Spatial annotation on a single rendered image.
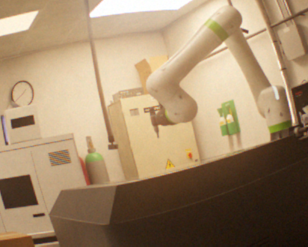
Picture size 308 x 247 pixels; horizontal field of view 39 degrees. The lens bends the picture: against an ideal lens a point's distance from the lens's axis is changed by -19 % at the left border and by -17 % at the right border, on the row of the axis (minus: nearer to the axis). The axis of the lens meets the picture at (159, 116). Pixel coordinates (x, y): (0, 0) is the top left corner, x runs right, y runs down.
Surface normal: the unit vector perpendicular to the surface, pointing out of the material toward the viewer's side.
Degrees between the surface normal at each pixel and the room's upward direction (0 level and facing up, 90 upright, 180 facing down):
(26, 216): 90
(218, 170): 57
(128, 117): 90
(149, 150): 90
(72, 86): 90
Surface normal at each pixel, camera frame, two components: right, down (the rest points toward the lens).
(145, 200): 0.25, -0.68
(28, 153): 0.45, -0.18
